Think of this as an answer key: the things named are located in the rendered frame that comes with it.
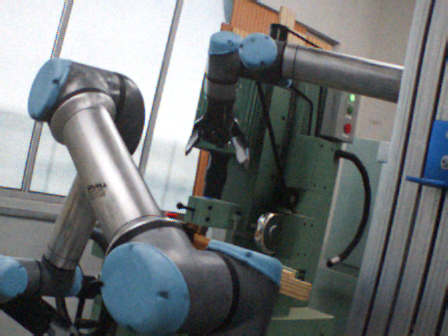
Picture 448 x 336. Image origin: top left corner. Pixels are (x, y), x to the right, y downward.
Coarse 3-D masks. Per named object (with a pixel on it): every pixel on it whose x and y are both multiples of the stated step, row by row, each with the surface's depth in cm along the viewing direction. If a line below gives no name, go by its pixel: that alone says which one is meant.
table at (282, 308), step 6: (96, 246) 189; (96, 252) 189; (102, 252) 186; (102, 258) 186; (102, 264) 168; (282, 294) 155; (276, 300) 154; (282, 300) 155; (288, 300) 157; (276, 306) 154; (282, 306) 156; (288, 306) 157; (276, 312) 155; (282, 312) 156; (288, 312) 158
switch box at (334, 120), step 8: (328, 88) 184; (328, 96) 184; (336, 96) 181; (344, 96) 181; (360, 96) 185; (328, 104) 183; (336, 104) 181; (344, 104) 181; (328, 112) 183; (336, 112) 181; (344, 112) 182; (352, 112) 184; (328, 120) 183; (336, 120) 181; (344, 120) 182; (352, 120) 185; (320, 128) 185; (328, 128) 183; (336, 128) 181; (344, 128) 183; (352, 128) 185; (328, 136) 183; (336, 136) 181; (352, 136) 186
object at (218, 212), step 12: (192, 204) 177; (204, 204) 173; (216, 204) 176; (228, 204) 178; (192, 216) 176; (204, 216) 174; (216, 216) 176; (228, 216) 179; (204, 228) 178; (228, 228) 180
